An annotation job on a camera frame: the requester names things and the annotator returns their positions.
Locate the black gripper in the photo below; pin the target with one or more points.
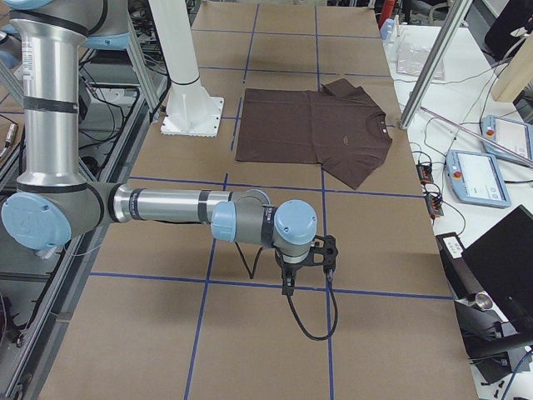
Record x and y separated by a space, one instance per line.
290 269

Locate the brown t-shirt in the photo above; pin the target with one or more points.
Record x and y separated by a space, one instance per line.
341 128

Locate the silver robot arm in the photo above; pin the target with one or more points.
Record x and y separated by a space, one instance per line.
54 202

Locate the black box with label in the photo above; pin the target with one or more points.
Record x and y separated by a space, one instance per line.
460 277

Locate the orange circuit board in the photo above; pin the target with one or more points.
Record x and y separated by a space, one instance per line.
424 172

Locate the black monitor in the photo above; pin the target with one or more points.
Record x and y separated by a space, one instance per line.
501 261

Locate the near teach pendant tablet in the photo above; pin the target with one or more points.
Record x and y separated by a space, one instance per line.
476 179

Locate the teach pendant tablet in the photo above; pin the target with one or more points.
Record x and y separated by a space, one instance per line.
476 179
513 135

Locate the clear plastic bag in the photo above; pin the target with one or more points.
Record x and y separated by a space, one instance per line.
410 59

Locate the far teach pendant tablet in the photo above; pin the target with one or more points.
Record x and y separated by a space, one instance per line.
513 135

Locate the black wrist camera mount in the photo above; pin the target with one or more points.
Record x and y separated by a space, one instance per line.
323 253

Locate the white pedestal column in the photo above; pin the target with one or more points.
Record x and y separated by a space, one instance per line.
190 110

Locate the aluminium frame post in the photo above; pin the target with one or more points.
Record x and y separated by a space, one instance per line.
455 16

